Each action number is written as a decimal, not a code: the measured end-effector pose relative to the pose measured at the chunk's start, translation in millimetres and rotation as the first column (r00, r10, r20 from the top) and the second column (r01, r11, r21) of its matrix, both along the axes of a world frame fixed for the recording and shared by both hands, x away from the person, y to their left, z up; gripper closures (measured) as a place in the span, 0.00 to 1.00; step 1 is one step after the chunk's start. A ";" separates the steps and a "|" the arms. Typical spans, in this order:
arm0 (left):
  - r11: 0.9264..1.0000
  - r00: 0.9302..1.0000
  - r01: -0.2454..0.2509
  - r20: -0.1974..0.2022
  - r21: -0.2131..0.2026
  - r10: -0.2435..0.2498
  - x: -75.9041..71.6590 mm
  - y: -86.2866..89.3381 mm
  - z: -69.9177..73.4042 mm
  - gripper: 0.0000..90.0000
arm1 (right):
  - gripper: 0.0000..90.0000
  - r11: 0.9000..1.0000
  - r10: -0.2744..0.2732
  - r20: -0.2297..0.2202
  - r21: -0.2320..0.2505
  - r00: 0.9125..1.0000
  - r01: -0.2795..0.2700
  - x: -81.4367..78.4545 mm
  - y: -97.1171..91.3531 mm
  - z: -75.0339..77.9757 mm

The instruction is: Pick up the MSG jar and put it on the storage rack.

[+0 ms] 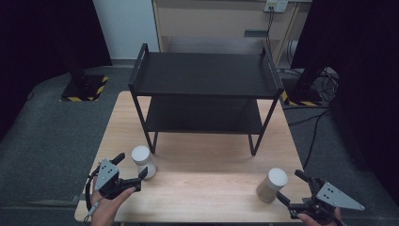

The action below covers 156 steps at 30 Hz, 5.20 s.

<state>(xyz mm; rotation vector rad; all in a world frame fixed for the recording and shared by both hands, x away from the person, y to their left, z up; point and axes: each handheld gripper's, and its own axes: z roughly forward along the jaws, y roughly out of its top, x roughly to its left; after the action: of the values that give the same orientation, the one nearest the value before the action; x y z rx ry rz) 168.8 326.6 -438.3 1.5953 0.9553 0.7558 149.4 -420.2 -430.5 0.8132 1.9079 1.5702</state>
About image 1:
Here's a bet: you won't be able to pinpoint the dark curtain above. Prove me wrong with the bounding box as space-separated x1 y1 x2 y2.
0 0 113 140
291 0 399 197

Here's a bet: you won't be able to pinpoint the black two-tier metal shelf rack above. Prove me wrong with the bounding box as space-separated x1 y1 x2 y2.
127 42 285 157

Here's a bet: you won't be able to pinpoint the black stand with striped base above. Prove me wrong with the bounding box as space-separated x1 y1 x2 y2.
281 64 324 107
60 46 110 103

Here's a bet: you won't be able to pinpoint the black floor cable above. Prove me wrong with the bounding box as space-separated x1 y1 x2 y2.
287 108 332 170

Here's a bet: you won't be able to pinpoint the white wall socket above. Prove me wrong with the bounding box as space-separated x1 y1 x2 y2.
263 0 289 14

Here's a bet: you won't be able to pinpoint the glass jar with brown powder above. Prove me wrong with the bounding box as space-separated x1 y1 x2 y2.
256 167 289 203

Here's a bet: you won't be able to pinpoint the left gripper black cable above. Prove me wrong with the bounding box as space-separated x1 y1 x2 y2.
84 169 102 222

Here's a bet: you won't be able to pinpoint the tangle of cables on floor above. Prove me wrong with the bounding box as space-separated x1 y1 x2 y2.
314 66 341 105

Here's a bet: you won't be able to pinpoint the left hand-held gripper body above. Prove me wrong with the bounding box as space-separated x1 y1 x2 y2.
93 158 141 201

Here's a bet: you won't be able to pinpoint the black cables from wall socket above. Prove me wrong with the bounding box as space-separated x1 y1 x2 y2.
264 7 275 51

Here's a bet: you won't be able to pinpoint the glass jar with white powder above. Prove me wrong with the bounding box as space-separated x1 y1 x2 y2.
131 144 158 181

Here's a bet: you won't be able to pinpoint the beige wooden cabinet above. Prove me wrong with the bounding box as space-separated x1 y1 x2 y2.
152 0 313 68

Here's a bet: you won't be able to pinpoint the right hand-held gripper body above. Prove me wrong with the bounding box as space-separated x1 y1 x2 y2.
289 178 366 226

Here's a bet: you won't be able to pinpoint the person's left hand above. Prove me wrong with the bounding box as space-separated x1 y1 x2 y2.
90 186 136 226

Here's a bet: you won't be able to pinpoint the person's right hand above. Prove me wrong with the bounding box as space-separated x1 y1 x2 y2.
296 208 344 226

